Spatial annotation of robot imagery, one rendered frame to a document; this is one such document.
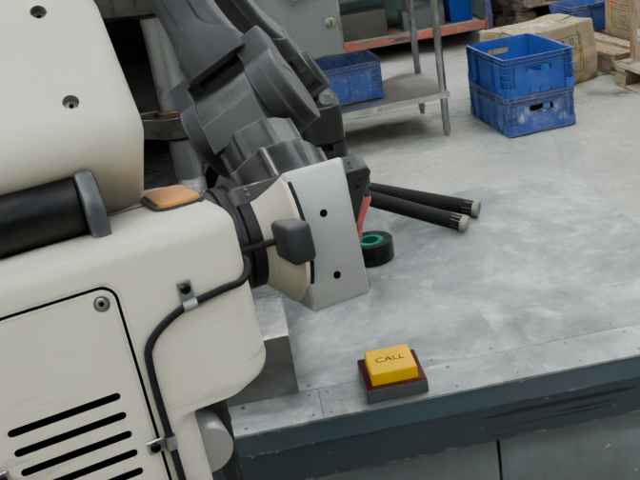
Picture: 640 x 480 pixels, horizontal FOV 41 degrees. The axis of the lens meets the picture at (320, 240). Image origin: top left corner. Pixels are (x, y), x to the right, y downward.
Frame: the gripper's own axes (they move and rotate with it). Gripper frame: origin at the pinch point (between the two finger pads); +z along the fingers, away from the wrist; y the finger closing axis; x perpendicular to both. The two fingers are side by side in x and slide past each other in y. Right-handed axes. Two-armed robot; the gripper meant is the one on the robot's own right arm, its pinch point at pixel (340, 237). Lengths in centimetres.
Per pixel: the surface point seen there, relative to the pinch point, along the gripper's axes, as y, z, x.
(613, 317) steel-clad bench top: -35.3, 15.3, 10.7
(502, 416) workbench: -16.9, 24.4, 15.6
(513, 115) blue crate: -129, 78, -323
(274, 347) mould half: 11.9, 7.9, 13.8
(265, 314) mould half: 12.5, 6.4, 6.9
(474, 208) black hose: -28.5, 12.7, -33.8
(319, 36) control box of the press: -8, -18, -73
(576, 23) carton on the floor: -200, 51, -408
